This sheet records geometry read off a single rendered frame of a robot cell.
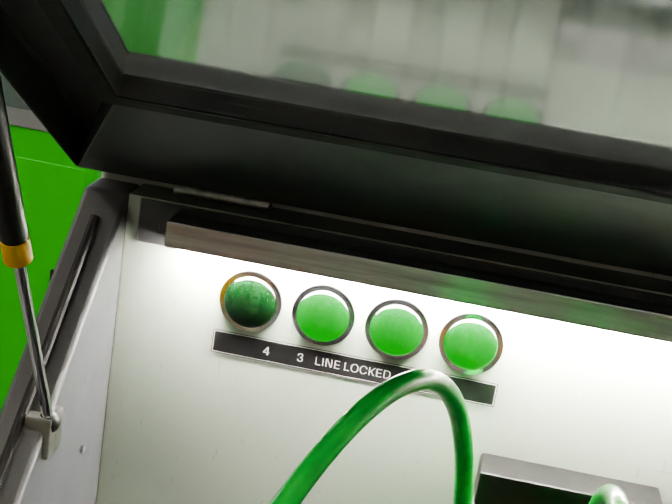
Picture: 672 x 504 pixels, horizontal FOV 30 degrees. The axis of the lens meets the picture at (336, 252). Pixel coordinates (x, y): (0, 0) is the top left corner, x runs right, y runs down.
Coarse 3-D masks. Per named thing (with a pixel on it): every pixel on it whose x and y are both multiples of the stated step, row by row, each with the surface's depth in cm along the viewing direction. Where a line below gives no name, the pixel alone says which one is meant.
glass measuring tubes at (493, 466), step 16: (480, 464) 100; (496, 464) 100; (512, 464) 101; (528, 464) 101; (480, 480) 99; (496, 480) 98; (512, 480) 98; (528, 480) 98; (544, 480) 99; (560, 480) 99; (576, 480) 100; (592, 480) 100; (608, 480) 100; (480, 496) 99; (496, 496) 99; (512, 496) 99; (528, 496) 98; (544, 496) 98; (560, 496) 98; (576, 496) 98; (640, 496) 99; (656, 496) 99
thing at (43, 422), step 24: (0, 96) 72; (0, 120) 72; (0, 144) 73; (0, 168) 74; (0, 192) 76; (0, 216) 77; (24, 216) 78; (0, 240) 79; (24, 240) 79; (24, 264) 80; (24, 288) 82; (24, 312) 83; (48, 408) 89; (48, 432) 90; (48, 456) 91
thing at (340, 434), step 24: (384, 384) 75; (408, 384) 76; (432, 384) 79; (360, 408) 72; (384, 408) 74; (456, 408) 85; (336, 432) 70; (456, 432) 88; (312, 456) 69; (336, 456) 70; (456, 456) 90; (288, 480) 68; (312, 480) 68; (456, 480) 92
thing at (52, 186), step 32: (32, 128) 325; (32, 160) 328; (64, 160) 326; (32, 192) 330; (64, 192) 328; (32, 224) 332; (64, 224) 330; (0, 256) 336; (0, 288) 339; (32, 288) 337; (0, 320) 341; (0, 352) 344; (0, 384) 346
